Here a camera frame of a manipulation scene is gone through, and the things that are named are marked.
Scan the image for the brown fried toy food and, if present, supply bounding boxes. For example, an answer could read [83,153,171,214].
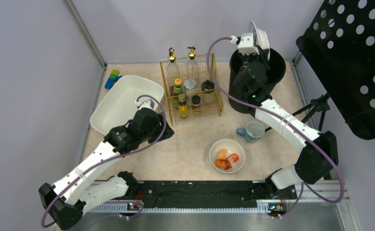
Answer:
[215,159,232,170]

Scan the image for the black trash bin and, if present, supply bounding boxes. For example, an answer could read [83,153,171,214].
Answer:
[228,48,286,115]

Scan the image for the black perforated panel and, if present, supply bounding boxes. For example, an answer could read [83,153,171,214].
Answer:
[296,0,375,140]

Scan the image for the yellow cap sauce bottle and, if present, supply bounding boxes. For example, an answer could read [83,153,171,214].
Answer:
[172,78,183,109]

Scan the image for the blue green toy blocks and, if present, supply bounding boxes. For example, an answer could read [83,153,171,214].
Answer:
[104,69,122,90]

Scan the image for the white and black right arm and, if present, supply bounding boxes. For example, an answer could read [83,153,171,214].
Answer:
[233,55,338,191]

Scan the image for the white plastic basin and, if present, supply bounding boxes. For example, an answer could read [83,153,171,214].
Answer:
[90,75,164,135]

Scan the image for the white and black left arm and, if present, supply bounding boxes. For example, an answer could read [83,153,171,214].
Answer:
[39,106,174,231]

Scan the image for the clear gold-top oil bottle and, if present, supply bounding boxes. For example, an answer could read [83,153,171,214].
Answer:
[186,46,200,84]

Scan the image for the silver lid white can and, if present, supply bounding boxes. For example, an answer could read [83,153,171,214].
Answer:
[183,79,197,106]

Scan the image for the black tripod stand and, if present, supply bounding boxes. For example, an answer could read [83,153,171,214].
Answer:
[265,93,331,135]

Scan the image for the blue ceramic mug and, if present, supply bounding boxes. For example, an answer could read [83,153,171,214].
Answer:
[236,121,265,143]

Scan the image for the orange toy food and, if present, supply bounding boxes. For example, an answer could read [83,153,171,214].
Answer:
[217,149,228,160]

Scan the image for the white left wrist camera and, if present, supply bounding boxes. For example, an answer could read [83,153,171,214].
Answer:
[135,99,155,111]

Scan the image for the small dark spice jar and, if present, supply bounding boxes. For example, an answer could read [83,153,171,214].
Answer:
[192,95,201,112]

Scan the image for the small yellow label bottle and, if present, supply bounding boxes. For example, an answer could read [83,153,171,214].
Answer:
[178,93,188,118]

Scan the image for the black lid round jar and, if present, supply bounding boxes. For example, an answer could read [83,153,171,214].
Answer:
[201,79,215,104]

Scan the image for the dark sauce glass bottle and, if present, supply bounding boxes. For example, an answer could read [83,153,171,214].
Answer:
[167,47,180,92]

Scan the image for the white paper plate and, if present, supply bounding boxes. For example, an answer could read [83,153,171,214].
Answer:
[249,21,271,61]

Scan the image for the gold wire rack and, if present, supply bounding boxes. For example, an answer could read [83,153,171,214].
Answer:
[160,55,223,124]

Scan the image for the white bowl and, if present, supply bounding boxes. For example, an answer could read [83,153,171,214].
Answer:
[209,139,246,174]

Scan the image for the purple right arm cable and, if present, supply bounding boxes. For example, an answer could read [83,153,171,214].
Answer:
[206,37,346,219]

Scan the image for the toy shrimp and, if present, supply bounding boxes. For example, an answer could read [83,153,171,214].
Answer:
[224,154,240,163]

